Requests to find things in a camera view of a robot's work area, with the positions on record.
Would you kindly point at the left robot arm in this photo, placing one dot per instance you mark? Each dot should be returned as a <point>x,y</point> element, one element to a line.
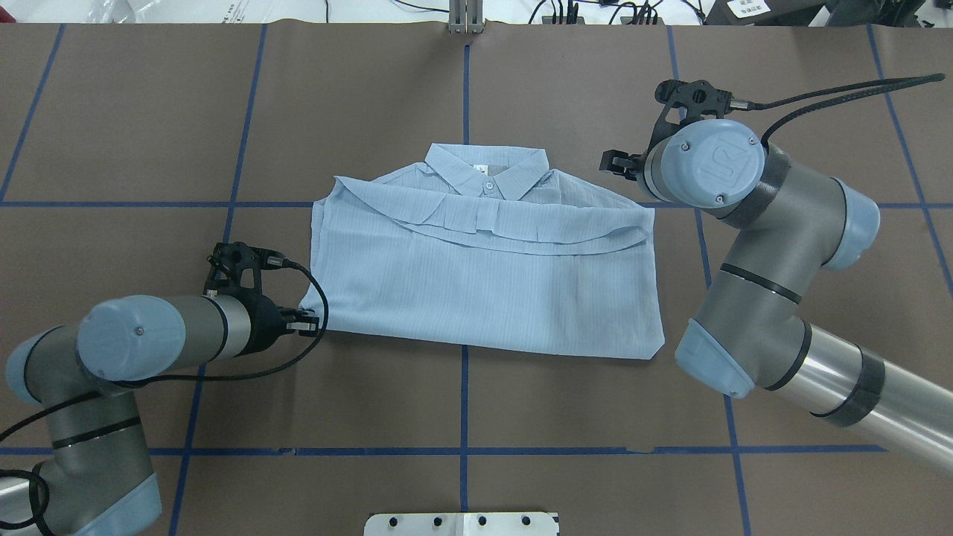
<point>100,479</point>

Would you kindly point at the clear plastic bag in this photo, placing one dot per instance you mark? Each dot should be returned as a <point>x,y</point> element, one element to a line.
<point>162,12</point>

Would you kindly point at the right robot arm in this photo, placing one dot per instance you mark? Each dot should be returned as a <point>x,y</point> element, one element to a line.
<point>792,222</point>

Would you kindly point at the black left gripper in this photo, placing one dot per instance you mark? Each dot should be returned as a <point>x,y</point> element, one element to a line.
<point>263,326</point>

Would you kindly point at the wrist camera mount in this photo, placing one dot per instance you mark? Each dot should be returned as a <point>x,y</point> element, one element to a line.
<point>236,269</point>
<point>697,99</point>

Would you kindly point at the dark grey labelled box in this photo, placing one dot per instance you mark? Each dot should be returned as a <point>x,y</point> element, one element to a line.
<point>763,13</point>

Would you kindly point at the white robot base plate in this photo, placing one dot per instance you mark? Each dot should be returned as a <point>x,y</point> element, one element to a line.
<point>464,523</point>

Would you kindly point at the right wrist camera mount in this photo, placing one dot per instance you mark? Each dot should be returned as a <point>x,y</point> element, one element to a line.
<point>697,99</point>

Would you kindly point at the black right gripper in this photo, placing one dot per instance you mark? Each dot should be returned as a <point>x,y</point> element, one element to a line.
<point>616,163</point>

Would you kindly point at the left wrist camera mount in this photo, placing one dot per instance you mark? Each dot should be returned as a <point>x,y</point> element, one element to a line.
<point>236,269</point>

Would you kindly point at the light blue button-up shirt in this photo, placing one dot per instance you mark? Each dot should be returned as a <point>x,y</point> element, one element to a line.
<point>488,246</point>

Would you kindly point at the grey aluminium frame post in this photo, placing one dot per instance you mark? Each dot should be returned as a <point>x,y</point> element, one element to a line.
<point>466,17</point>

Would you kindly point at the right orange-port USB hub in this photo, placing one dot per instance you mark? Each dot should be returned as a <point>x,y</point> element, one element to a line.
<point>630,13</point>

